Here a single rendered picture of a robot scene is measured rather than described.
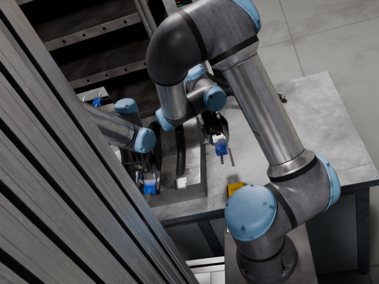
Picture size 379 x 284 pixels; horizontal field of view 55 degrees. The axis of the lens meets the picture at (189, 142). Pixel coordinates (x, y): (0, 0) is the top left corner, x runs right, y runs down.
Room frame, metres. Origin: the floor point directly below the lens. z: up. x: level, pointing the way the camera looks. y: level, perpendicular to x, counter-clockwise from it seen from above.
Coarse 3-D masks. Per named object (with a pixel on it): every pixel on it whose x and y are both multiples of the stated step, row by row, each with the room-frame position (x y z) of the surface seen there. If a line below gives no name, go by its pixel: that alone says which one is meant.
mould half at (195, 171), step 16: (160, 128) 1.33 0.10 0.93; (192, 128) 1.25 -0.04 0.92; (176, 144) 1.23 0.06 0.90; (192, 144) 1.19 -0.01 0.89; (176, 160) 1.15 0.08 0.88; (192, 160) 1.10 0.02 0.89; (160, 176) 1.09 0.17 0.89; (176, 176) 1.05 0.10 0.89; (192, 176) 1.01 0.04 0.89; (160, 192) 1.01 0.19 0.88; (176, 192) 1.00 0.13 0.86; (192, 192) 0.98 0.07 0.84
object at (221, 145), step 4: (216, 136) 1.10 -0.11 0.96; (220, 136) 1.09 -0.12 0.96; (224, 136) 1.08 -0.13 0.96; (216, 140) 1.07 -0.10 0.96; (220, 140) 1.06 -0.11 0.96; (224, 140) 1.06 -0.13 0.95; (216, 144) 1.07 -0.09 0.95; (220, 144) 1.06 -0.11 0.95; (224, 144) 1.05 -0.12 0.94; (216, 148) 1.05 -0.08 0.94; (220, 148) 1.04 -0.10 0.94; (224, 148) 1.03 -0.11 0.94; (228, 148) 1.06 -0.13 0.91; (216, 152) 1.03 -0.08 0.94; (220, 152) 1.03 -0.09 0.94; (224, 152) 1.02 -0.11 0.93
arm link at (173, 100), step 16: (176, 16) 0.71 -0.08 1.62; (160, 32) 0.70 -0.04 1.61; (176, 32) 0.68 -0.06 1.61; (160, 48) 0.69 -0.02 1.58; (176, 48) 0.66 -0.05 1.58; (192, 48) 0.66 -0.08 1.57; (160, 64) 0.69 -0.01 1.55; (176, 64) 0.67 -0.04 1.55; (192, 64) 0.67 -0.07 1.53; (160, 80) 0.71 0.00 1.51; (176, 80) 0.70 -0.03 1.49; (160, 96) 0.81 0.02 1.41; (176, 96) 0.78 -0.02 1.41; (160, 112) 0.92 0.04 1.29; (176, 112) 0.84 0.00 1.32; (192, 112) 0.91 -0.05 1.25
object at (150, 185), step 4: (144, 176) 1.06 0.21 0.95; (148, 176) 1.05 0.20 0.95; (152, 176) 1.04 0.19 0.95; (144, 180) 1.04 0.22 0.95; (148, 180) 1.03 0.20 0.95; (152, 180) 1.03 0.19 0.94; (144, 184) 1.03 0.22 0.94; (148, 184) 1.02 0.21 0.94; (152, 184) 1.01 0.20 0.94; (156, 184) 1.02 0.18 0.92; (144, 188) 1.00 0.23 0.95; (148, 188) 1.00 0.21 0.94; (152, 188) 0.99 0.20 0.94; (156, 188) 1.01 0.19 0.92; (144, 192) 1.00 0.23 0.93; (148, 192) 0.98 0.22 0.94; (152, 192) 0.99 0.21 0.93; (148, 196) 0.97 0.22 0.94; (148, 200) 0.95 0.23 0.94
